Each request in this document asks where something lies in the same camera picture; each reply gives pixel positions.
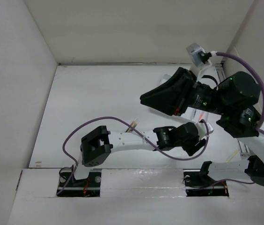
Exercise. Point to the black red pen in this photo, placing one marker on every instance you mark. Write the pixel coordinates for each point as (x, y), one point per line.
(130, 124)

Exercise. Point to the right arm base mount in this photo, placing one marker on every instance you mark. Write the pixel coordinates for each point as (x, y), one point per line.
(199, 184)

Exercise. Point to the yellow cable tie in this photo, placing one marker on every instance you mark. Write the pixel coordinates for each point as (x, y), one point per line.
(232, 155)

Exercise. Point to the white divided tray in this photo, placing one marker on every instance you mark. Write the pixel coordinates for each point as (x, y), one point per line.
(191, 114)

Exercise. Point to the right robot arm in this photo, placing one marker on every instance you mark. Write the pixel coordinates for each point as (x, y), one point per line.
(207, 100)

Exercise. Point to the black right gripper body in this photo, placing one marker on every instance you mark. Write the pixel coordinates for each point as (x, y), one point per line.
(199, 98)

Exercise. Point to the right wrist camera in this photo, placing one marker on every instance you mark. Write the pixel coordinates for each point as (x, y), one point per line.
(198, 55)

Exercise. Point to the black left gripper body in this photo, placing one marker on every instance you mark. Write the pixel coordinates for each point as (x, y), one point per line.
(191, 149)

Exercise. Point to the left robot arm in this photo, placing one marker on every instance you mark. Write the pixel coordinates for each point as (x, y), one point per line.
(97, 145)

